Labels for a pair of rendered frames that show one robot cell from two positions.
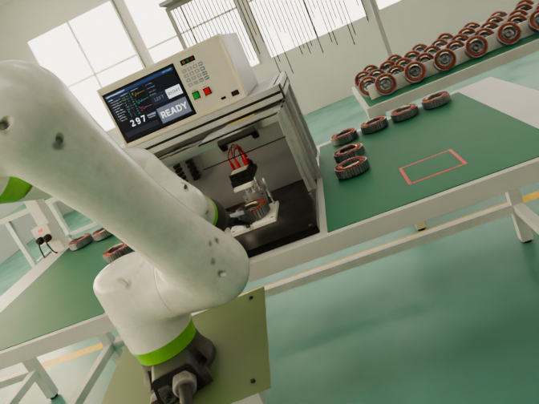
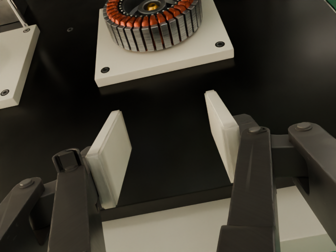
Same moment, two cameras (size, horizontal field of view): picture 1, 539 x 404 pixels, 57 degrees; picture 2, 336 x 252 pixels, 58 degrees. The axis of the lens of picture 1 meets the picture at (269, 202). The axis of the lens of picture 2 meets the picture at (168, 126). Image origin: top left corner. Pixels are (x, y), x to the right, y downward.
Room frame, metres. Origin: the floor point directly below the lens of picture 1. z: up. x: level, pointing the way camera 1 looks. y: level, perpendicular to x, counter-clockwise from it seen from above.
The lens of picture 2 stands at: (1.15, 0.11, 0.98)
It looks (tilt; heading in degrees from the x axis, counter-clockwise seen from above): 49 degrees down; 354
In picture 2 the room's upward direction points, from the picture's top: 16 degrees counter-clockwise
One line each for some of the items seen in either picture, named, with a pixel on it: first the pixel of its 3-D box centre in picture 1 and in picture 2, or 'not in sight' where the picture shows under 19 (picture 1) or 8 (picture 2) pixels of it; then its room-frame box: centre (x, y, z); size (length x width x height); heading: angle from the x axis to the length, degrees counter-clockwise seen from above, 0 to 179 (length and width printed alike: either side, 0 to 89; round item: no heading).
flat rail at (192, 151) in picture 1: (192, 151); not in sight; (1.59, 0.16, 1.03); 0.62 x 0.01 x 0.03; 78
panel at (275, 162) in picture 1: (214, 168); not in sight; (1.75, 0.13, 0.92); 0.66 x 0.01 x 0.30; 78
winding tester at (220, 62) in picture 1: (185, 86); not in sight; (1.81, 0.10, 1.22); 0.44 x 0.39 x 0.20; 78
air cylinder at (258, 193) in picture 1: (257, 196); not in sight; (1.61, 0.03, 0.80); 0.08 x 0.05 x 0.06; 78
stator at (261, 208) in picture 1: (252, 211); (153, 11); (1.47, 0.06, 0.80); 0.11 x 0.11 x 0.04
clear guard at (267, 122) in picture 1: (246, 131); not in sight; (1.46, -0.02, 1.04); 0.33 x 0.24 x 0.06; 168
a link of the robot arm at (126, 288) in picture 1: (149, 301); not in sight; (0.86, 0.28, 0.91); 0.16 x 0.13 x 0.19; 68
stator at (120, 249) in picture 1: (118, 252); not in sight; (1.82, 0.60, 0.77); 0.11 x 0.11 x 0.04
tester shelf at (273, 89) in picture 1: (197, 120); not in sight; (1.81, 0.11, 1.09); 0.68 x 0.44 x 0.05; 78
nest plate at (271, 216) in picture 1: (255, 218); (157, 29); (1.47, 0.06, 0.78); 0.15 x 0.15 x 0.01; 78
